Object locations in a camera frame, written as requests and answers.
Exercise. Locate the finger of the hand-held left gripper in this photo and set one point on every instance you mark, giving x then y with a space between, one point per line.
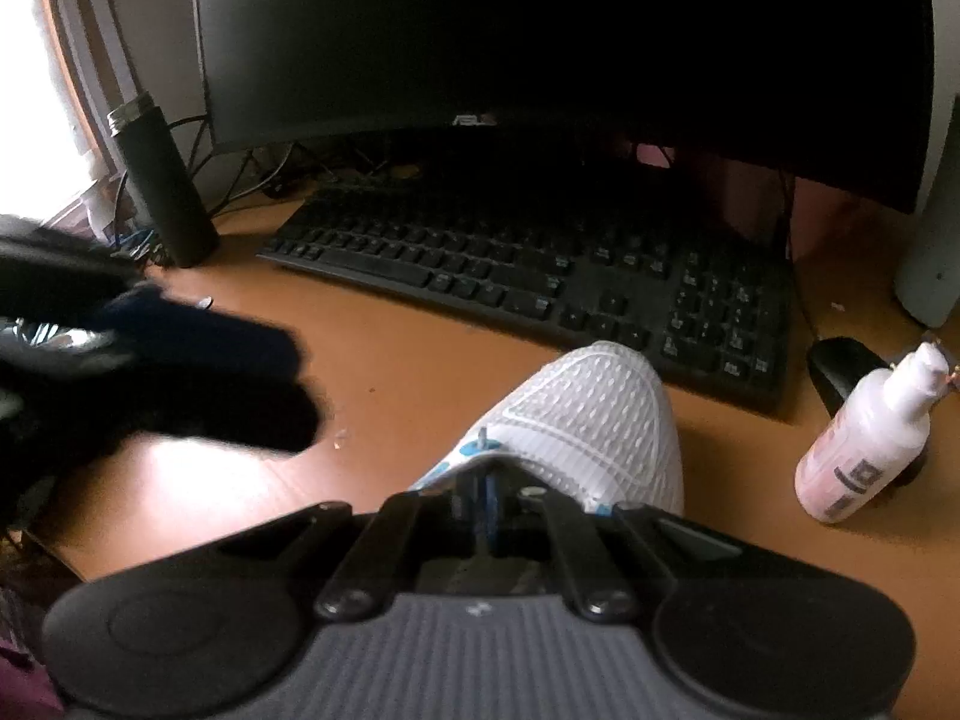
240 416
210 337

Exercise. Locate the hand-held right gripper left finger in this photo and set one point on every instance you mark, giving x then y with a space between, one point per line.
397 532

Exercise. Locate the black thermos bottle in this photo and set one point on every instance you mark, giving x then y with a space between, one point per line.
169 195

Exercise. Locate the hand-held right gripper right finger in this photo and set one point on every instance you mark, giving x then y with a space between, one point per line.
570 540

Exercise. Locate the black computer monitor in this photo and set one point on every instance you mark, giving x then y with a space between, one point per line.
525 30

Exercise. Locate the black computer mouse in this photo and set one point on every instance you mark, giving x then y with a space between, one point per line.
840 367

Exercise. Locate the person's maroon clothing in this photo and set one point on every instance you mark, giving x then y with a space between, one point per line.
22 682

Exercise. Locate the white pump bottle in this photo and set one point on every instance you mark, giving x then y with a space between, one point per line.
862 450

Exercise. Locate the black keyboard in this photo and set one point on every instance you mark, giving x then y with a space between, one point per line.
525 277

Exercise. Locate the grey thermos bottle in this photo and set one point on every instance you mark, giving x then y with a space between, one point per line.
934 262

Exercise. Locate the white shoelace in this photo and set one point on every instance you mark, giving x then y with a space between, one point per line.
482 439

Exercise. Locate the white mesh sneaker shoe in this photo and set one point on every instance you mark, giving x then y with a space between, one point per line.
592 412

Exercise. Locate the pink box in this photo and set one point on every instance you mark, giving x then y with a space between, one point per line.
750 202

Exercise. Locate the bright window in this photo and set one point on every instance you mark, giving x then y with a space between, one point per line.
30 90

